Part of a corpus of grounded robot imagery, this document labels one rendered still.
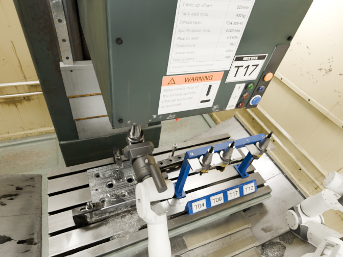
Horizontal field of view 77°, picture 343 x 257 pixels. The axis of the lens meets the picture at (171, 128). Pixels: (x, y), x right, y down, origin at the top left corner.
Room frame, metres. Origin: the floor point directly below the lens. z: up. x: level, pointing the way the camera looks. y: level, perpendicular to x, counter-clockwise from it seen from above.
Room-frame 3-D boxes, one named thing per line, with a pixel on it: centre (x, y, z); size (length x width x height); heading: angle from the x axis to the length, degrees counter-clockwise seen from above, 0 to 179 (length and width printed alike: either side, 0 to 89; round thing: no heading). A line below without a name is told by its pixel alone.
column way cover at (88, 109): (0.96, 0.36, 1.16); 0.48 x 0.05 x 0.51; 121
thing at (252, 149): (0.76, -0.42, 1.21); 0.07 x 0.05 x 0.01; 31
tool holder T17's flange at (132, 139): (0.58, 0.14, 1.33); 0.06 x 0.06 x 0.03
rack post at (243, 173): (0.86, -0.49, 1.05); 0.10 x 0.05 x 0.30; 31
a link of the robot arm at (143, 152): (0.49, 0.08, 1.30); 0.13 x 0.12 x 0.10; 121
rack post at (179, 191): (0.64, -0.11, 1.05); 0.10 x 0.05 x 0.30; 31
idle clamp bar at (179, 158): (0.80, -0.06, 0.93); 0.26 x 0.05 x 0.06; 126
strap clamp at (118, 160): (0.70, 0.26, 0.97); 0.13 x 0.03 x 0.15; 31
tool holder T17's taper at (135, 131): (0.58, 0.14, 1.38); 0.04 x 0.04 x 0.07
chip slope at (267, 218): (0.91, -0.43, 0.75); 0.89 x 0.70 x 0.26; 31
